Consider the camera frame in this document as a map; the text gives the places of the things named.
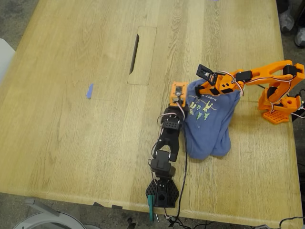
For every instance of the orange foam-padded gripper finger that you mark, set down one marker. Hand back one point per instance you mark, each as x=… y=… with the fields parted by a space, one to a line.
x=206 y=86
x=208 y=91

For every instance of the blue printed T-shirt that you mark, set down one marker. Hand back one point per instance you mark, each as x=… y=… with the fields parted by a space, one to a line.
x=207 y=133

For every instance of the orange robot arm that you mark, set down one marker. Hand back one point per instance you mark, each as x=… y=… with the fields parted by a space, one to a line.
x=269 y=69

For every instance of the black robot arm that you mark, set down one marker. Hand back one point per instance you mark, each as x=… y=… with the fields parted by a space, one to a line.
x=166 y=140

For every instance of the grey sneaker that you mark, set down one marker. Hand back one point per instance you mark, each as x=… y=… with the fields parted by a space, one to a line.
x=300 y=37
x=287 y=21

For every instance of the short blue tape strip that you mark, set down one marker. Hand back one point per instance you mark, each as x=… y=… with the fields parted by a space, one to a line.
x=89 y=91

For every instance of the teal table clamp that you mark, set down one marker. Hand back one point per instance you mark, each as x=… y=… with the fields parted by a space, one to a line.
x=150 y=205

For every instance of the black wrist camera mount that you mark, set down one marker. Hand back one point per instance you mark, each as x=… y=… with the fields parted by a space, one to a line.
x=202 y=70

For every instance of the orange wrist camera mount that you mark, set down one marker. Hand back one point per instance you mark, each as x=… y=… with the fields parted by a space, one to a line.
x=178 y=91

